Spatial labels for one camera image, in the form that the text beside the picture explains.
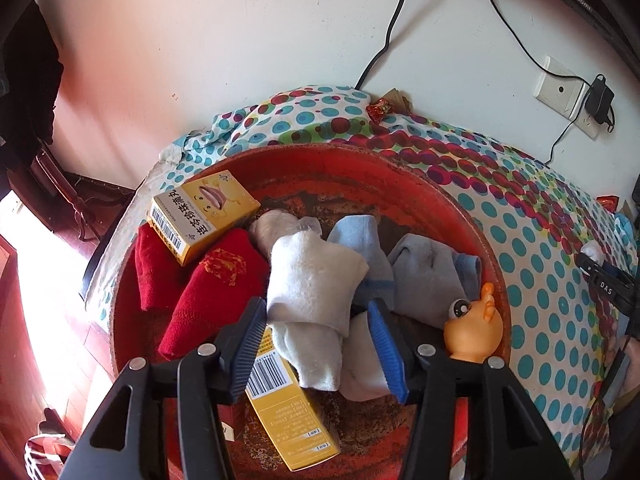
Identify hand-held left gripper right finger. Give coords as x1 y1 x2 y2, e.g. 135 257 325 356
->
367 297 576 480

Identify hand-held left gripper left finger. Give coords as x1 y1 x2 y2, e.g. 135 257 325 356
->
60 296 268 480

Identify yellow medicine box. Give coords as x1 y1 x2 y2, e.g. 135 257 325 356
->
146 170 262 267
244 325 342 472

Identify orange rubber toy animal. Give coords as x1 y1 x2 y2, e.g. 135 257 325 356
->
442 281 504 363

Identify light blue sock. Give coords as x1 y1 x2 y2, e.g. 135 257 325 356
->
327 215 396 311

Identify red round tray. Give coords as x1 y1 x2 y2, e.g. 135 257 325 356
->
109 142 512 480

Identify blue white dotted cloth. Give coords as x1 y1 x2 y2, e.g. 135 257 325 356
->
615 210 637 242

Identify polka dot tablecloth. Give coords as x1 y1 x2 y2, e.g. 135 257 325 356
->
82 85 640 471

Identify black power adapter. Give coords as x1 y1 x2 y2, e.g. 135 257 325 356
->
585 74 617 127

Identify red white patterned cloth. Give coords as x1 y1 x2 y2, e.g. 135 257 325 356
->
25 407 76 480

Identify dark wooden furniture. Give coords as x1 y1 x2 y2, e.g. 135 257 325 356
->
5 140 136 241

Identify red candy wrapper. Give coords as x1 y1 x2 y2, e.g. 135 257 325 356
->
366 100 396 123

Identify brown paper wrapper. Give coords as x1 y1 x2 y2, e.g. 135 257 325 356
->
382 89 413 113

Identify dark hanging clothes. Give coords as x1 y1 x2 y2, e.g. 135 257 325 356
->
0 0 63 171

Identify black adapter cable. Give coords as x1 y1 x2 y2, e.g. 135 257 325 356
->
544 107 591 166

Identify white wall power socket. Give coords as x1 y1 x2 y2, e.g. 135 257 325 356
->
570 85 606 139

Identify white round wall outlet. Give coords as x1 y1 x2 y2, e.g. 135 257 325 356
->
534 56 586 120

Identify black cable to wall outlet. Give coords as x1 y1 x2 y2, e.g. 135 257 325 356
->
477 0 593 83

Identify thin black television cable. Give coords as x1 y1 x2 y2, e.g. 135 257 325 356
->
354 0 432 91

